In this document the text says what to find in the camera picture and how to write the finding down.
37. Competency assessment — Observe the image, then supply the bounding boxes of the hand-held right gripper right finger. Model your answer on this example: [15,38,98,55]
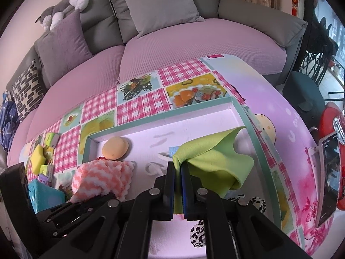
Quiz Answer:
[180,164,314,259]

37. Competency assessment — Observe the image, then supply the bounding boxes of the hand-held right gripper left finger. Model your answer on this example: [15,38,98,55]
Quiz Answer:
[38,162,176,259]

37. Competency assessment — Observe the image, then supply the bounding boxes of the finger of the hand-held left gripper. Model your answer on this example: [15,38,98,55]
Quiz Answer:
[35,198,111,238]

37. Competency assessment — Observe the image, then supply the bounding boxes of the lime green cloth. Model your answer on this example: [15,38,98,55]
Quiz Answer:
[172,126,254,213]

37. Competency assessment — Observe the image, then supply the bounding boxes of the leopard print cloth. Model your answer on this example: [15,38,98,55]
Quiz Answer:
[190,194,266,249]

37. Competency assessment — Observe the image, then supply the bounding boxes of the white tray with teal rim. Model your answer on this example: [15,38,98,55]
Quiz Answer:
[81,96,281,259]

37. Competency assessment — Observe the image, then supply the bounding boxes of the pink white striped towel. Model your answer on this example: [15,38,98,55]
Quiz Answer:
[71,160,135,204]

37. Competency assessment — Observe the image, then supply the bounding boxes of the orange round puff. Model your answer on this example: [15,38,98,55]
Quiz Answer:
[102,136,130,160]

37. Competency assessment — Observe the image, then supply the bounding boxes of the teal plastic case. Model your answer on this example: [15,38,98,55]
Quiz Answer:
[27,181,68,213]

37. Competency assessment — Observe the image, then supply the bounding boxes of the blue face mask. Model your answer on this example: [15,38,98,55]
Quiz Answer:
[146,146,180,176]

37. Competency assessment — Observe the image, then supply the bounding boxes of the yellow sponge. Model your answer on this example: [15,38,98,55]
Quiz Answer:
[30,144,53,177]

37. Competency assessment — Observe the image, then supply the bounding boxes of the green tissue pack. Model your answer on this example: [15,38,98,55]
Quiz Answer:
[43,133,60,147]

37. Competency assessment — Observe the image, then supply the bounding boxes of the blue clothes pile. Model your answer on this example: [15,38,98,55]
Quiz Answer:
[0,92,20,152]

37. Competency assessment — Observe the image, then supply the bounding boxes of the pink plaid tablecloth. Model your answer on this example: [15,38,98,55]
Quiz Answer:
[8,55,335,251]

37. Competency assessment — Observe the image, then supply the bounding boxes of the black cream patterned pillow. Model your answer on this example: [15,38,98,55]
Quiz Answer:
[10,59,47,114]

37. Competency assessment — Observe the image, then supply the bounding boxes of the white phone holder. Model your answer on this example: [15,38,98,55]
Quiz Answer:
[304,146,321,168]

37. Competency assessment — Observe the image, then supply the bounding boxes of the smartphone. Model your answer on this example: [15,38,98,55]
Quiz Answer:
[315,132,341,227]

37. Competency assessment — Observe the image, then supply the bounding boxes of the pink sofa cover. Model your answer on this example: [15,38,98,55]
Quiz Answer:
[7,19,287,162]

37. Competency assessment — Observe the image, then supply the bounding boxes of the dark green chair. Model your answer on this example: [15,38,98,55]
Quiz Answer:
[282,71,326,134]

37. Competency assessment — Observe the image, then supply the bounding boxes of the red stool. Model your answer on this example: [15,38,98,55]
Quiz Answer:
[318,102,345,143]

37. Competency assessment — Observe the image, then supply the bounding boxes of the purple pillow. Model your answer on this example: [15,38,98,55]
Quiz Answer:
[36,8,93,87]

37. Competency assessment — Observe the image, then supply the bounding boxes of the grey pillow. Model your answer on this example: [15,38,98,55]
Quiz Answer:
[122,0,205,39]

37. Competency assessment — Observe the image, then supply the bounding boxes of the grey sofa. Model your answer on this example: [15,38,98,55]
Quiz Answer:
[5,0,309,92]

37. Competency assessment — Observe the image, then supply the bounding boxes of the black metal rack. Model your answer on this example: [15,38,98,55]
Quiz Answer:
[299,13,340,87]

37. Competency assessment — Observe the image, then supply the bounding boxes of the grey white plush toy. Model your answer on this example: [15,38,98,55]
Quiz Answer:
[35,0,105,31]

